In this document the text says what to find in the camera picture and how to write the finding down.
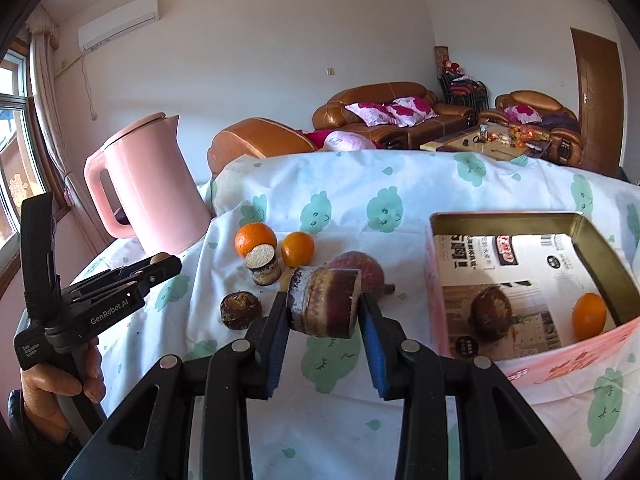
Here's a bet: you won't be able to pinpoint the dark brown round fruit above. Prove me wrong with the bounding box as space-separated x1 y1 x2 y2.
220 292 262 330

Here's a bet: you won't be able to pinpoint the large orange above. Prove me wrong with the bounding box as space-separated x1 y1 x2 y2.
234 222 278 259

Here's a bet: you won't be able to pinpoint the small orange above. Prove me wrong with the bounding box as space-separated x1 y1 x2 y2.
281 231 314 268

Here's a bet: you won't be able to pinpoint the purple sugarcane piece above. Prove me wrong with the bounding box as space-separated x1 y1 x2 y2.
286 266 361 339

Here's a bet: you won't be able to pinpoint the purple sweet potato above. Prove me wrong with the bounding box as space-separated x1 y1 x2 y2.
326 250 395 300

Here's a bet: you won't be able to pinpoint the person left hand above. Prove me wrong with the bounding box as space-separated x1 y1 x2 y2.
21 338 106 444

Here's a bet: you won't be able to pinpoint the pink electric kettle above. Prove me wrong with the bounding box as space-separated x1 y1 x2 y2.
84 113 212 255

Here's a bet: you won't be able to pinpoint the brown fruit in tin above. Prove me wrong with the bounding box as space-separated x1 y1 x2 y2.
468 286 513 342

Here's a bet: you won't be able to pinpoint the pink tin box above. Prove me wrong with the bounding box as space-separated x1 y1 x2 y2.
426 211 639 388

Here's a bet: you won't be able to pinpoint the orange in tin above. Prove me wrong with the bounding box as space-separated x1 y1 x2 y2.
572 292 608 340

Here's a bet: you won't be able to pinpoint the near brown sofa armrest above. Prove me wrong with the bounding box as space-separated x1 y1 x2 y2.
207 117 316 177

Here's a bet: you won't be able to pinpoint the newspaper lining in tin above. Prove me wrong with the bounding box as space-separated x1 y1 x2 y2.
434 233 600 361

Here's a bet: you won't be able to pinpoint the cloud print tablecloth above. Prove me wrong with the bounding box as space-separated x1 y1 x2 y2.
100 151 639 479

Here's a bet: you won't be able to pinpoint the light pink cushion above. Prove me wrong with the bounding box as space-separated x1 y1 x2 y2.
322 130 378 152

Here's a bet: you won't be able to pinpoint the beige curtain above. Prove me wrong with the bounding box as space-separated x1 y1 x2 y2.
26 4 111 256

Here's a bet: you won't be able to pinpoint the white air conditioner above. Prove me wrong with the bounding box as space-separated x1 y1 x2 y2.
78 0 160 53

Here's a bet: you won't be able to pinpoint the pink floral pillow left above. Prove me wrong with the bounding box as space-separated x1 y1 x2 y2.
345 102 398 127

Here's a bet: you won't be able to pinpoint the pink floral pillow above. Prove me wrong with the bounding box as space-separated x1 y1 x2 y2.
345 102 398 127
386 96 438 128

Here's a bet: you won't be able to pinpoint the brown leather long sofa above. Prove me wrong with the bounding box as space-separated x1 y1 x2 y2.
312 81 477 150

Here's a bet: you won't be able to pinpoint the pink floral pillow right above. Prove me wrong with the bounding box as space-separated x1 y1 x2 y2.
386 96 438 128

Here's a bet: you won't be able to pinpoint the wooden coffee table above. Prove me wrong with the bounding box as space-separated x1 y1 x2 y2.
420 122 551 162

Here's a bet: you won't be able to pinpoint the pink pillow on armchair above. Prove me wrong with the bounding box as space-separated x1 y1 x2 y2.
504 103 542 125

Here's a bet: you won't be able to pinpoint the brown leather armchair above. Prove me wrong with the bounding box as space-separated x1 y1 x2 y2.
478 90 582 167

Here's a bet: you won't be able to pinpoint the stacked chairs with clothes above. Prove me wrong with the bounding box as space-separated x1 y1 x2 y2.
434 46 489 112

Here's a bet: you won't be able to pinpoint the brown wooden door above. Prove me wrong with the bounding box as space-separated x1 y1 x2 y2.
570 28 624 177

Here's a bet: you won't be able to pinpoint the window frame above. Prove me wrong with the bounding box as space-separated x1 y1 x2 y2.
1 38 68 289

